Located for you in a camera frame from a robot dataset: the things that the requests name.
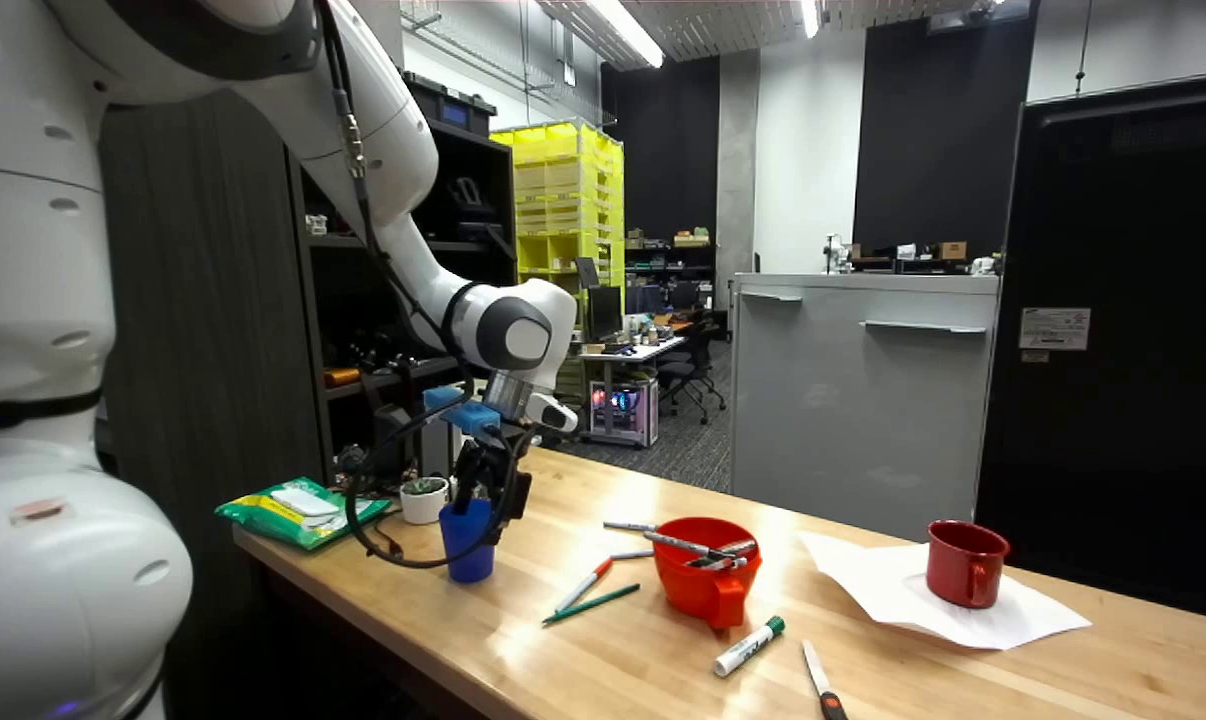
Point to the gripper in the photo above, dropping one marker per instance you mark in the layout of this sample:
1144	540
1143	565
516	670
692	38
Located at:
491	452

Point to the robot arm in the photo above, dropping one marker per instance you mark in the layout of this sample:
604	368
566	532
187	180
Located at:
33	300

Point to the blue cup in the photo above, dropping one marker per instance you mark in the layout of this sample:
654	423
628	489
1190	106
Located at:
468	550

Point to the orange measuring cup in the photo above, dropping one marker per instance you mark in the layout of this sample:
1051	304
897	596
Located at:
703	590

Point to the white napkin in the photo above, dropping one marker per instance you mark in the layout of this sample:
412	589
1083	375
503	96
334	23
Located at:
883	590

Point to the small white plant pot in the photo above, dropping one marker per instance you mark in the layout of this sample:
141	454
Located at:
423	503

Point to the white pen with red cap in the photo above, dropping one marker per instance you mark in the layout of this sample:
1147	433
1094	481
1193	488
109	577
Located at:
583	586

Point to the grey pen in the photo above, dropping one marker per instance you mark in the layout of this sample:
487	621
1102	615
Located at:
628	526
631	554

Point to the computer case with lights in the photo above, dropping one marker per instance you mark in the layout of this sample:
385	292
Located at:
623	410

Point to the green pen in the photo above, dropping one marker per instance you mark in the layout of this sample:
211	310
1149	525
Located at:
593	604

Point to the white desk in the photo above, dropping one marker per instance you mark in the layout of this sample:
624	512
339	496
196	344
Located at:
628	353

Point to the green wet wipes packet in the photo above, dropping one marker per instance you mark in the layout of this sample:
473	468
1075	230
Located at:
293	515

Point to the white marker with dark cap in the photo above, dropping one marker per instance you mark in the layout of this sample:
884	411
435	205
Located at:
688	546

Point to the monitor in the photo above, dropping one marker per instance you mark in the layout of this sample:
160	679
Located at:
604	312

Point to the black shelf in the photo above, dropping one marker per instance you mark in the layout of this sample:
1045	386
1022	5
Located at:
363	300

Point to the office chair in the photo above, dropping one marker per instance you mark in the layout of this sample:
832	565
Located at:
688	370

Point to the grey and red marker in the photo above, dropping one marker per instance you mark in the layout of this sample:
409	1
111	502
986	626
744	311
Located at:
728	558

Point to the dark shelf with boxes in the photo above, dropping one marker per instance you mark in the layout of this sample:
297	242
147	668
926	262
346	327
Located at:
668	265

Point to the white marker with green cap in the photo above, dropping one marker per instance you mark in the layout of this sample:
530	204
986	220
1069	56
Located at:
748	647

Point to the grey cabinet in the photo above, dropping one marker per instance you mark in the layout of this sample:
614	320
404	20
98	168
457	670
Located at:
853	420

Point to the white pen with orange-black end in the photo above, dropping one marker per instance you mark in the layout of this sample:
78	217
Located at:
821	680

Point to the black storage bin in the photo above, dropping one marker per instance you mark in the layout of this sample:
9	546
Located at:
453	105

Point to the ceiling light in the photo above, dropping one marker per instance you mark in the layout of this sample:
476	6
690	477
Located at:
625	32

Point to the red mug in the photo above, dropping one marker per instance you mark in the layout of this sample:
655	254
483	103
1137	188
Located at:
963	570

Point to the cardboard box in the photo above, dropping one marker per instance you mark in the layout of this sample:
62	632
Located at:
952	250

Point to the large black cabinet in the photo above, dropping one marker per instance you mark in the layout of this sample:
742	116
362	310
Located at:
1123	400

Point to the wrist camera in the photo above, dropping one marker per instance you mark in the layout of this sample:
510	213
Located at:
468	414

